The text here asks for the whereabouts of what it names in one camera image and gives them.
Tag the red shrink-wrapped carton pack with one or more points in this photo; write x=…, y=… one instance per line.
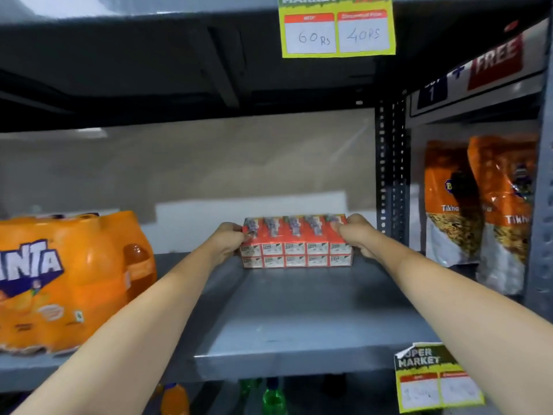
x=296, y=246

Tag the person's left fingers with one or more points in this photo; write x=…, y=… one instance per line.
x=240, y=237

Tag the person's left forearm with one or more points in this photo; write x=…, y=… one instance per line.
x=129, y=337

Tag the grey metal shelf rack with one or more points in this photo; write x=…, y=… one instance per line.
x=302, y=311

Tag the torn yellow-green price tag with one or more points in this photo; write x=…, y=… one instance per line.
x=434, y=378

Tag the person's left hand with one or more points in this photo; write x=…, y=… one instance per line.
x=222, y=246

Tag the green plastic bottle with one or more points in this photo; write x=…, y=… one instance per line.
x=274, y=399

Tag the person's right forearm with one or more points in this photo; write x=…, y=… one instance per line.
x=471, y=319

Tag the orange snack packet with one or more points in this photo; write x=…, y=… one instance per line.
x=507, y=211
x=451, y=207

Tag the orange soda bottle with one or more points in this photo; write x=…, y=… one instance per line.
x=174, y=399

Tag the white promotional sign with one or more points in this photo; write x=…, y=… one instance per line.
x=479, y=73

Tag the person's right fingers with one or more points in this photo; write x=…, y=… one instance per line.
x=343, y=233

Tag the person's right hand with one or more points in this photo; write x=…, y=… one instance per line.
x=360, y=237

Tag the orange shrink-wrapped soda bottle pack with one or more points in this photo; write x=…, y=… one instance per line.
x=65, y=280

